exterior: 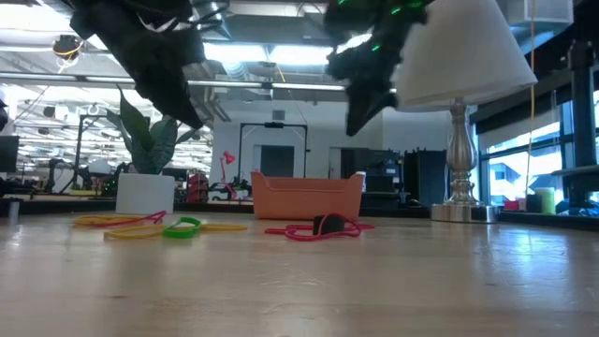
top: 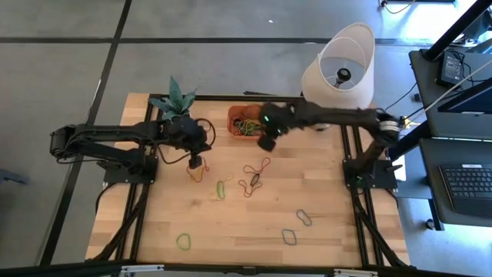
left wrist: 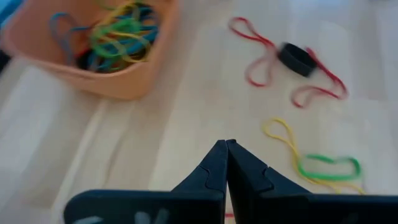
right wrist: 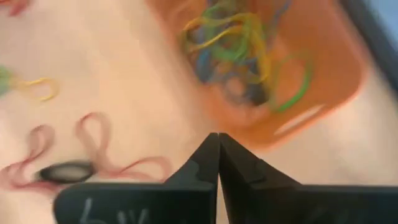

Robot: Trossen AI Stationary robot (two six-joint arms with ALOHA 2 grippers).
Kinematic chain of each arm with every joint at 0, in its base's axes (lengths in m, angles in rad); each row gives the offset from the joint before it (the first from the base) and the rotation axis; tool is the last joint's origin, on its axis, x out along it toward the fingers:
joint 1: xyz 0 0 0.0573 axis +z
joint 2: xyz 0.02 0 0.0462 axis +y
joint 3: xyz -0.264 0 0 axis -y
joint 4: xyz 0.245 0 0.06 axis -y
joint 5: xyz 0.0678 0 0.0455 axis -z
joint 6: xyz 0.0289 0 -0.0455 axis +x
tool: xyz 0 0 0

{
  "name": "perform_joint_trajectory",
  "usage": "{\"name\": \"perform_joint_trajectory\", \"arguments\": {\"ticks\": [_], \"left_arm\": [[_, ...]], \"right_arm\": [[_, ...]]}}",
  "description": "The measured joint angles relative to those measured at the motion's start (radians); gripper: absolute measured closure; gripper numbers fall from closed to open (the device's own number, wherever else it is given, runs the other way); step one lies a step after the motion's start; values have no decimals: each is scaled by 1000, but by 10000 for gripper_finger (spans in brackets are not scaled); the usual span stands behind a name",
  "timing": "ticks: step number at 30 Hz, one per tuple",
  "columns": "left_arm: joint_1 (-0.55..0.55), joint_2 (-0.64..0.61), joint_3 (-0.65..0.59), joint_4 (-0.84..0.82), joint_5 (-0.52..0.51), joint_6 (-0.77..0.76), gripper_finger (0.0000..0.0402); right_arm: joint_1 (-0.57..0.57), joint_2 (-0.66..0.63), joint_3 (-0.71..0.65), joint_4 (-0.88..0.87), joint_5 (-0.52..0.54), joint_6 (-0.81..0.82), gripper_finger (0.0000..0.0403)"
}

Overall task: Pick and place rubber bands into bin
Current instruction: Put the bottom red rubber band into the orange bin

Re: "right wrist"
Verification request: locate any orange plastic bin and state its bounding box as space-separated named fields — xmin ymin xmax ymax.
xmin=146 ymin=0 xmax=369 ymax=150

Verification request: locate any green band edge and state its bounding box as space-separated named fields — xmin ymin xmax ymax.
xmin=269 ymin=53 xmax=313 ymax=113

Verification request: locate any red rubber band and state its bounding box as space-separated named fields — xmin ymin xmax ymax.
xmin=0 ymin=0 xmax=31 ymax=17
xmin=0 ymin=111 xmax=174 ymax=191

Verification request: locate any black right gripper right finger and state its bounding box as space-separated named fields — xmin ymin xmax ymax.
xmin=219 ymin=133 xmax=398 ymax=224

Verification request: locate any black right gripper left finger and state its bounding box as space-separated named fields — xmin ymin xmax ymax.
xmin=54 ymin=133 xmax=220 ymax=224

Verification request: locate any yellow rubber band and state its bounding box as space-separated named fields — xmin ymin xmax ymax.
xmin=182 ymin=12 xmax=271 ymax=83
xmin=11 ymin=77 xmax=59 ymax=103

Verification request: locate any black rubber band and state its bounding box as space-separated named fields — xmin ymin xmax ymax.
xmin=33 ymin=159 xmax=96 ymax=185

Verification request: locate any green rubber band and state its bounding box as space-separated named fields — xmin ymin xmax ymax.
xmin=201 ymin=2 xmax=261 ymax=63
xmin=0 ymin=65 xmax=13 ymax=96

